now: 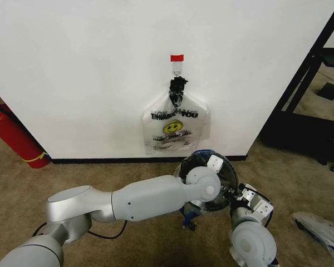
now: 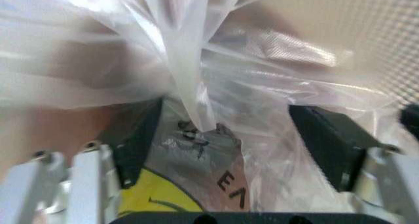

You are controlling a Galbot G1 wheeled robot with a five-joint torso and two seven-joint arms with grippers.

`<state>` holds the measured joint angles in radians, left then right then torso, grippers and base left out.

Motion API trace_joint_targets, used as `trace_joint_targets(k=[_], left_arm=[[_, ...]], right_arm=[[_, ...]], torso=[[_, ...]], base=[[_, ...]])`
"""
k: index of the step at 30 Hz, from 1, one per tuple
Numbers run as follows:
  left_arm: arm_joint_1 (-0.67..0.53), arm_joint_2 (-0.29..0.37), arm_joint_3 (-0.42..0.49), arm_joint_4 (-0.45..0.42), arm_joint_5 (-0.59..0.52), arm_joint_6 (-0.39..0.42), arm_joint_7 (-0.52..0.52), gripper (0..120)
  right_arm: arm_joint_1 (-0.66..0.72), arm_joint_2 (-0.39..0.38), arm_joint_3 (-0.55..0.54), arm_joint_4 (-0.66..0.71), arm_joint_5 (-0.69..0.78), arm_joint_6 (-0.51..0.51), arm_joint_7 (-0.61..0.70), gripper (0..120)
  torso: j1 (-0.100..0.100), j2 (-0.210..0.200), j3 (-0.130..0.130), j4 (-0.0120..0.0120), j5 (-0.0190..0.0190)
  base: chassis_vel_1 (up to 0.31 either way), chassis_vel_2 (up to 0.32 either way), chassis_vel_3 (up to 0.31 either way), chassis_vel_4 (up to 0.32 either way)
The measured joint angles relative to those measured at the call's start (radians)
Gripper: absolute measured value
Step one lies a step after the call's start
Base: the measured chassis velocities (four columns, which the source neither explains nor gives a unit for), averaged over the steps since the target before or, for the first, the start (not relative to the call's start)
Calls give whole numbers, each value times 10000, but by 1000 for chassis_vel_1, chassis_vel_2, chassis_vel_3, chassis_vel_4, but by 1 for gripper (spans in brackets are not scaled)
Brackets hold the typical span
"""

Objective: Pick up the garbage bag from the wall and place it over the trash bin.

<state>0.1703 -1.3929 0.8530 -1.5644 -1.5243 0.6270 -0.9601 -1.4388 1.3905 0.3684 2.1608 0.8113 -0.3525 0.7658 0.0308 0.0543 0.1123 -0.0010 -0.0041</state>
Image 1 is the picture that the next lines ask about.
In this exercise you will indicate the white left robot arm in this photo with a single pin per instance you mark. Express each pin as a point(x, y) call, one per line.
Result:
point(144, 200)

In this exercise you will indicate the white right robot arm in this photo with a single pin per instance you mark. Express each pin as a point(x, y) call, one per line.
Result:
point(250, 242)

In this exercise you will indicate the black round trash bin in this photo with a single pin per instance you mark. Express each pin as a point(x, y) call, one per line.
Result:
point(225, 172)

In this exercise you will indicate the clear smiley thank-you plastic bag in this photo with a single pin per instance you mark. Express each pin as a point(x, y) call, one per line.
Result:
point(174, 130)

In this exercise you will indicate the crumpled clear plastic bag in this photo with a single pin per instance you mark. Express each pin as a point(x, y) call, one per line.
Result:
point(320, 233)

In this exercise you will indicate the small black square box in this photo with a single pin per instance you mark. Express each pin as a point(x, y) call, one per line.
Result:
point(329, 91)

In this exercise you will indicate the red tape strip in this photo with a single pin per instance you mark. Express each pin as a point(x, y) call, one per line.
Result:
point(177, 58)

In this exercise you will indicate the red fire extinguisher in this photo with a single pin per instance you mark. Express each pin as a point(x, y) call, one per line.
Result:
point(19, 139)

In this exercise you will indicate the black metal frame rack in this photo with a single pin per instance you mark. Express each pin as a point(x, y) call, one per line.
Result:
point(292, 116)

